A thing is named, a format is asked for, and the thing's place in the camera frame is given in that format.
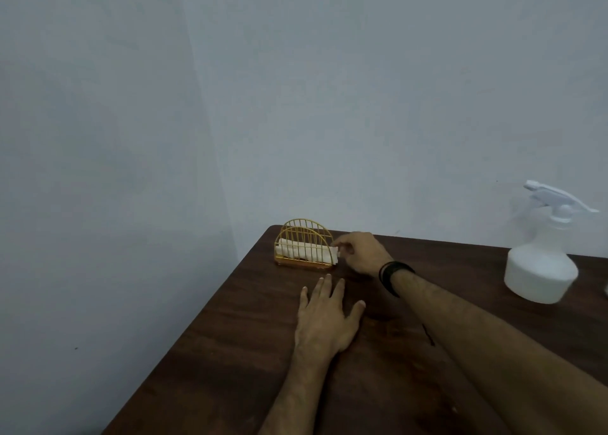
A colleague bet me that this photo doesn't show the person's right hand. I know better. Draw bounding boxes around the person's right hand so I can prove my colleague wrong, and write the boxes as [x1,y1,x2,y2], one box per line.
[331,232,394,279]

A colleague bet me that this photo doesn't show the person's left hand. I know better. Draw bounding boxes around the person's left hand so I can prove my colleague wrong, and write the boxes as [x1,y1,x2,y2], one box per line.
[294,274,367,365]

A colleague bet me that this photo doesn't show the white translucent spray bottle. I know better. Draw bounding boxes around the white translucent spray bottle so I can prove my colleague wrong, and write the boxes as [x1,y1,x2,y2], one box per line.
[503,216,580,305]

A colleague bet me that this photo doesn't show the white spray trigger head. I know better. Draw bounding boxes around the white spray trigger head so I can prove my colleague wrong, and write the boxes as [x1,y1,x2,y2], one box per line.
[523,179,600,224]

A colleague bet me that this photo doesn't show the person's left forearm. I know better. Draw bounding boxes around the person's left forearm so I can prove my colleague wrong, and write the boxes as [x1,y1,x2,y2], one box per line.
[258,349,339,435]

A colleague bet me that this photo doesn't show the person's right forearm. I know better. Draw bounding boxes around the person's right forearm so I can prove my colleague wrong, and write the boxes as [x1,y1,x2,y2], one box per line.
[390,269,608,435]

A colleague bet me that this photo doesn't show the black cord wristband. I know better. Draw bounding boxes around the black cord wristband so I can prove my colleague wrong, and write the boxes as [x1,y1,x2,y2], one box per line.
[378,260,436,348]

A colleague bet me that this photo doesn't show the gold wire napkin holder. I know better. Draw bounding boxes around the gold wire napkin holder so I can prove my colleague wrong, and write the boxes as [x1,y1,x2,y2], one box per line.
[273,218,341,272]

